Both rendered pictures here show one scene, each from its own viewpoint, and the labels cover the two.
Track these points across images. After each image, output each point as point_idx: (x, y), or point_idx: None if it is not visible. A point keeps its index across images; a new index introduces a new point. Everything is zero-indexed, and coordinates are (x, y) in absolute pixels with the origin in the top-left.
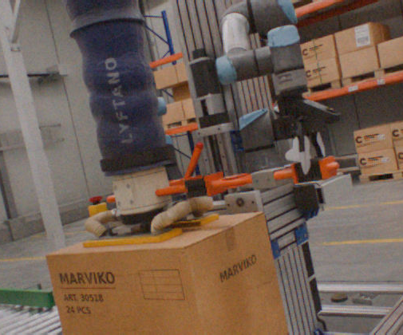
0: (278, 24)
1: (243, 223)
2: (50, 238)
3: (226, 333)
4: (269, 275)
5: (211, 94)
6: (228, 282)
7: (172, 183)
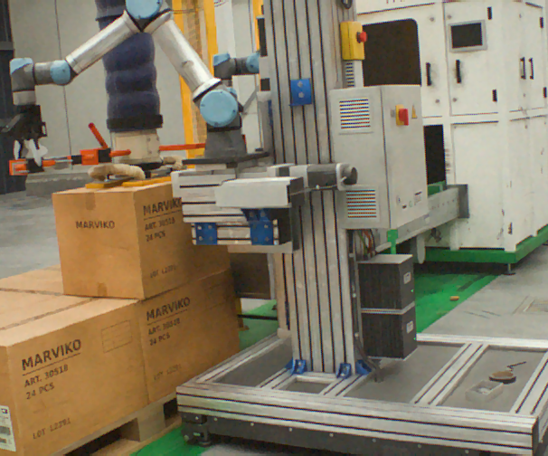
0: (136, 20)
1: (106, 194)
2: None
3: (75, 261)
4: (127, 243)
5: (260, 57)
6: (82, 231)
7: (179, 146)
